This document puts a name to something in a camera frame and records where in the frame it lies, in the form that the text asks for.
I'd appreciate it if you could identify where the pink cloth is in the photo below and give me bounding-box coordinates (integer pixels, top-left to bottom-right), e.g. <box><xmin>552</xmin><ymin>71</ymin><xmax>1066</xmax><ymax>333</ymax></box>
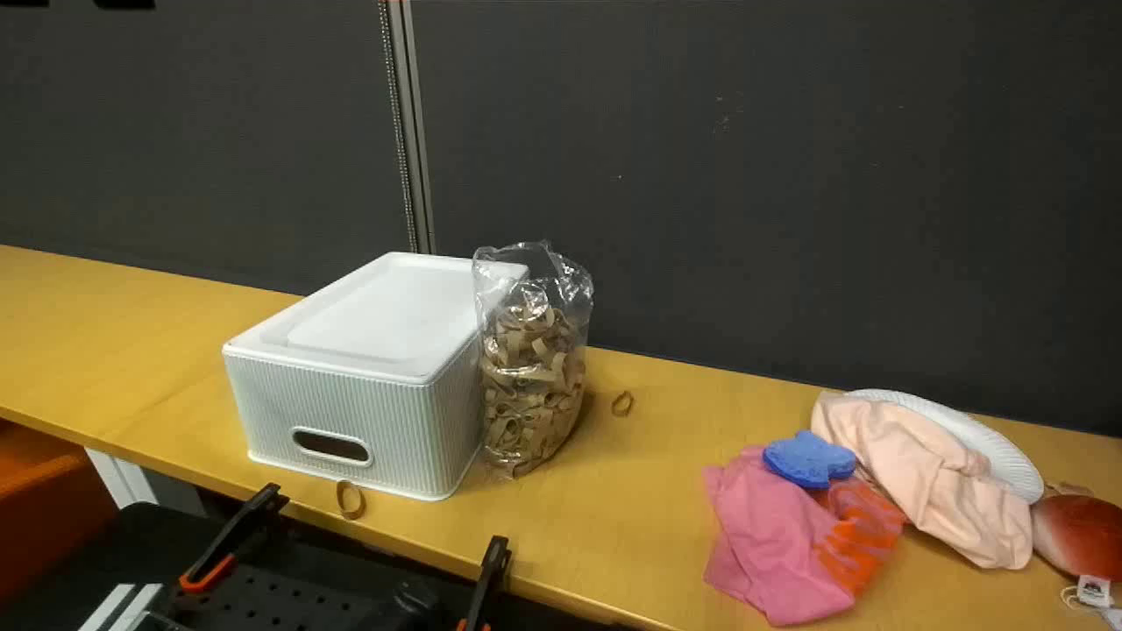
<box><xmin>705</xmin><ymin>449</ymin><xmax>857</xmax><ymax>629</ymax></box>

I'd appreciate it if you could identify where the left black orange clamp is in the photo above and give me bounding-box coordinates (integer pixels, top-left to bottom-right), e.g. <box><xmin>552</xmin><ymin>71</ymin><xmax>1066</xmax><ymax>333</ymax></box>
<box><xmin>175</xmin><ymin>484</ymin><xmax>289</xmax><ymax>592</ymax></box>

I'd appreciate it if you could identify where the blue sponge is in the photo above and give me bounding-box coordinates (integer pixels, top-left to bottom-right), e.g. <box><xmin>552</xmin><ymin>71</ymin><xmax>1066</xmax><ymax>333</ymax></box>
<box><xmin>766</xmin><ymin>431</ymin><xmax>861</xmax><ymax>491</ymax></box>

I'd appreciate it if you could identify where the red round object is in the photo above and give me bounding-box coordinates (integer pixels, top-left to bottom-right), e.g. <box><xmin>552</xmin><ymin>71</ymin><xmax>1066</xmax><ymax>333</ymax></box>
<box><xmin>1031</xmin><ymin>493</ymin><xmax>1122</xmax><ymax>583</ymax></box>

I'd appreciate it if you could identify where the metal wall rail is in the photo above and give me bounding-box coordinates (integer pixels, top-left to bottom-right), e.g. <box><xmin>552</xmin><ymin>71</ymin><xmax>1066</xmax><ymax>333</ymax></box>
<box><xmin>383</xmin><ymin>0</ymin><xmax>440</xmax><ymax>251</ymax></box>

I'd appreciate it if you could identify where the rubber band behind bag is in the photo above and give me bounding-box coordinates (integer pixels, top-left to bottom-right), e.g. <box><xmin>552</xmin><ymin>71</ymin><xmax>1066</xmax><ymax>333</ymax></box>
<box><xmin>612</xmin><ymin>390</ymin><xmax>634</xmax><ymax>416</ymax></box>

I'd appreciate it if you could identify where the clear bag of rubber bands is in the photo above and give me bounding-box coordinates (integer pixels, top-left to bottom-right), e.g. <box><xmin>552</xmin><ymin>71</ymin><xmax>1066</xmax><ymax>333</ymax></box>
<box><xmin>475</xmin><ymin>243</ymin><xmax>595</xmax><ymax>477</ymax></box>

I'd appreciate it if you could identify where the rubber band near box front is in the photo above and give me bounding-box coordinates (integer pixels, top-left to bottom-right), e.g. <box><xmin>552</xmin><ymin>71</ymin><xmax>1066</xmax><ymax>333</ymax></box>
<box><xmin>337</xmin><ymin>480</ymin><xmax>364</xmax><ymax>520</ymax></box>

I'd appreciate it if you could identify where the white plastic storage box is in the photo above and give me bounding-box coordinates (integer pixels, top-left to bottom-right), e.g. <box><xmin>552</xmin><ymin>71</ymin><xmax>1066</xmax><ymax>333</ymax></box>
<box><xmin>222</xmin><ymin>251</ymin><xmax>480</xmax><ymax>500</ymax></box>

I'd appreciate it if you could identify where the black orange clamp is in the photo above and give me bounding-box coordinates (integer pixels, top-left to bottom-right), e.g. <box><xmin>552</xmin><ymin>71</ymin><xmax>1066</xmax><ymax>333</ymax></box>
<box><xmin>457</xmin><ymin>535</ymin><xmax>512</xmax><ymax>631</ymax></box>
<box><xmin>175</xmin><ymin>484</ymin><xmax>289</xmax><ymax>592</ymax></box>

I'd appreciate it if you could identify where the right black orange clamp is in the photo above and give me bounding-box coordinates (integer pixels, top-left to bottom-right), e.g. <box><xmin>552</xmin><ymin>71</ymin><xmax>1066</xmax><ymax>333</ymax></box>
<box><xmin>457</xmin><ymin>535</ymin><xmax>512</xmax><ymax>631</ymax></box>

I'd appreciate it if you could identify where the orange silicone glove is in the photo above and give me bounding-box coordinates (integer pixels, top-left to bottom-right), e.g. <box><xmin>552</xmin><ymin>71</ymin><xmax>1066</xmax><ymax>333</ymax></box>
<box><xmin>819</xmin><ymin>477</ymin><xmax>907</xmax><ymax>595</ymax></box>

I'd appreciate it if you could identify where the peach cloth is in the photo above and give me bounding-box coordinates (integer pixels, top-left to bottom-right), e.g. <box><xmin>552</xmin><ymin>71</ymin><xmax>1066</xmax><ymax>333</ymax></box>
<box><xmin>809</xmin><ymin>393</ymin><xmax>1034</xmax><ymax>573</ymax></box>

